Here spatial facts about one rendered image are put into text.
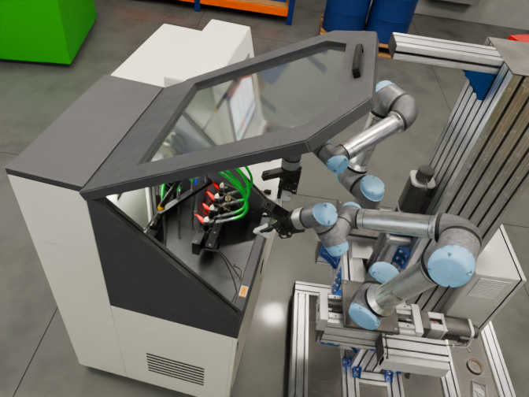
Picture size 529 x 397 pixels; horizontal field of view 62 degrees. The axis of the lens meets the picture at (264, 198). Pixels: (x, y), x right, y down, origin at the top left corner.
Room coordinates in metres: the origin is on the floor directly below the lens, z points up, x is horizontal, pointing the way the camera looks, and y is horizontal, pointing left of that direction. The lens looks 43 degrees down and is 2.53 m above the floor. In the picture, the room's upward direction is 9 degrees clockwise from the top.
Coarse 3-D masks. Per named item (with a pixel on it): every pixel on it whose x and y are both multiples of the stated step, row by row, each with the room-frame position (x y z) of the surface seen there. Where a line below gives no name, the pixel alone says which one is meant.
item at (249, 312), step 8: (264, 248) 1.53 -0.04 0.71; (256, 280) 1.35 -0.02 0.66; (256, 288) 1.43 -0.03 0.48; (256, 296) 1.53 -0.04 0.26; (248, 304) 1.16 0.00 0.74; (248, 312) 1.22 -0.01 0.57; (248, 320) 1.29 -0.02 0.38; (240, 328) 1.00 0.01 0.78; (248, 328) 1.38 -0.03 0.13; (240, 336) 1.04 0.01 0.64; (240, 344) 1.09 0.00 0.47; (240, 352) 1.15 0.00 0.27; (232, 384) 1.02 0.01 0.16
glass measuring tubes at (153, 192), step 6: (156, 186) 1.40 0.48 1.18; (150, 192) 1.38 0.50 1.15; (156, 192) 1.40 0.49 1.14; (150, 198) 1.37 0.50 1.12; (156, 198) 1.40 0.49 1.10; (150, 204) 1.37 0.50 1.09; (156, 204) 1.40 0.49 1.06; (150, 210) 1.36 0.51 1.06; (156, 210) 1.37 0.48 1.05; (150, 216) 1.36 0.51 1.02; (156, 216) 1.37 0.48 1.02; (156, 222) 1.36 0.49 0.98; (150, 228) 1.35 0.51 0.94; (156, 228) 1.35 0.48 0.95
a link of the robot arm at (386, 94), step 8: (384, 80) 1.74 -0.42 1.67; (376, 88) 1.70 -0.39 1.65; (384, 88) 1.68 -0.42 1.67; (392, 88) 1.68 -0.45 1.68; (400, 88) 1.69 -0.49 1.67; (376, 96) 1.68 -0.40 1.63; (384, 96) 1.65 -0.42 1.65; (392, 96) 1.64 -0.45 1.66; (400, 96) 1.63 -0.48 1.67; (376, 104) 1.66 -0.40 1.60; (384, 104) 1.63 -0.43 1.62; (392, 104) 1.61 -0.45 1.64; (376, 112) 1.65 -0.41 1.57; (384, 112) 1.64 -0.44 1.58; (368, 120) 1.67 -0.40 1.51; (376, 120) 1.65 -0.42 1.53; (376, 144) 1.66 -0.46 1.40; (368, 152) 1.63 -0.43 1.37; (352, 160) 1.64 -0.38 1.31; (360, 160) 1.63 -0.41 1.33; (368, 160) 1.65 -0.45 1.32; (352, 168) 1.61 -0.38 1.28; (360, 168) 1.62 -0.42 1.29; (336, 176) 1.65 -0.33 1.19; (344, 176) 1.62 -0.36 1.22; (352, 176) 1.60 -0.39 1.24; (344, 184) 1.60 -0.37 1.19
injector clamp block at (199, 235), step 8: (224, 200) 1.58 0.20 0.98; (232, 200) 1.60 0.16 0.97; (216, 224) 1.41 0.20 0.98; (224, 224) 1.47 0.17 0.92; (200, 232) 1.34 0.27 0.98; (208, 232) 1.40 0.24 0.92; (216, 232) 1.36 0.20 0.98; (224, 232) 1.48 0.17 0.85; (200, 240) 1.29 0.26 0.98; (208, 240) 1.30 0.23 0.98; (216, 240) 1.33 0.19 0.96; (192, 248) 1.27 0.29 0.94; (200, 248) 1.28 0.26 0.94; (208, 248) 1.27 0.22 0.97; (216, 248) 1.38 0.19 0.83; (208, 256) 1.27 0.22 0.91
